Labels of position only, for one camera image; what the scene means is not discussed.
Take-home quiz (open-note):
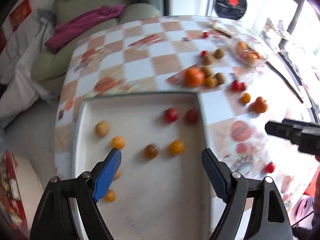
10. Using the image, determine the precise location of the plastic bag of fruit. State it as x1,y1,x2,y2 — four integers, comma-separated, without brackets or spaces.
231,39,266,67

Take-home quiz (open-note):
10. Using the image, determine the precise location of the large orange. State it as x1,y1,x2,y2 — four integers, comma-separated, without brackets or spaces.
184,67,206,88

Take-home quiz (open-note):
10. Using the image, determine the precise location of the striped grey white blanket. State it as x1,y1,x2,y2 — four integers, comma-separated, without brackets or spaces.
0,7,59,121

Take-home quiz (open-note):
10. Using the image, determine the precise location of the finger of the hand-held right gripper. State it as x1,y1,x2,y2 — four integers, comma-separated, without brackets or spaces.
264,119,320,155

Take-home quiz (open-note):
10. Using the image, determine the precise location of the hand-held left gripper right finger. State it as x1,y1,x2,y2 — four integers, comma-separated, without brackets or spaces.
201,148,294,240

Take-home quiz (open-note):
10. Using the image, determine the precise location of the brownish orange cherry tomato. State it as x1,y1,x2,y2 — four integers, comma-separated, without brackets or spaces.
144,144,159,159

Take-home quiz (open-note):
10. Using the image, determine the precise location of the orange mandarin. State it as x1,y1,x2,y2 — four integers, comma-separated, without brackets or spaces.
252,96,269,114
246,51,261,66
236,41,249,55

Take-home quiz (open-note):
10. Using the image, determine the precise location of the pink cloth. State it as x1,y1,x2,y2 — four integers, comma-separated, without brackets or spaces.
46,4,126,53

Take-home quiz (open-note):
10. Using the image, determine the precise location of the white washing machine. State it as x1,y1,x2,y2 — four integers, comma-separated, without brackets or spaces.
200,0,258,22

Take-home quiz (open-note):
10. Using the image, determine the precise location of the red printed box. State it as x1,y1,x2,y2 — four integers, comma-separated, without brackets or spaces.
0,151,28,231

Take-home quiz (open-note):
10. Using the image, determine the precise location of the beige sofa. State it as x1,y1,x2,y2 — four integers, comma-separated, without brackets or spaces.
31,0,161,88

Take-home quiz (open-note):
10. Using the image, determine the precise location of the checkered printed tablecloth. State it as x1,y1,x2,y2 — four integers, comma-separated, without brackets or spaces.
54,15,316,220

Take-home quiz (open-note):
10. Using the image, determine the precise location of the white tray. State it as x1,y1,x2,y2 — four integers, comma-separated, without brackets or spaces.
71,92,213,240

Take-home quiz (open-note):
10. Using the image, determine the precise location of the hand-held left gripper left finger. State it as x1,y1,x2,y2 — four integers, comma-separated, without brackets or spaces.
30,148,122,240

